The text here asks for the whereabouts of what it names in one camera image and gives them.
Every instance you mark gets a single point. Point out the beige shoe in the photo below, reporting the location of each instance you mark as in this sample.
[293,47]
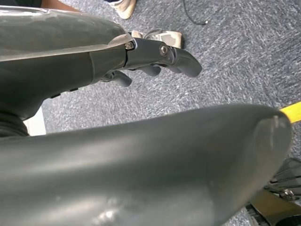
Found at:
[125,7]
[170,37]

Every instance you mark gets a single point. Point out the white panel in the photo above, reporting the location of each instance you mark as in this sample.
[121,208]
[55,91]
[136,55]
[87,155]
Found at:
[36,124]

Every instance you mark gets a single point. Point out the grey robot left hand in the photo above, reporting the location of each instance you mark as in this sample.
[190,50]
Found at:
[141,174]

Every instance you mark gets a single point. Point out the yellow floor tape frame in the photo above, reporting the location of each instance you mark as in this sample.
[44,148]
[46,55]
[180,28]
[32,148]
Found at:
[293,111]

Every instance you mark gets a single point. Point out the robot lower body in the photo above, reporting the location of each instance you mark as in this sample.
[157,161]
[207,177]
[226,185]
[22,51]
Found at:
[272,206]

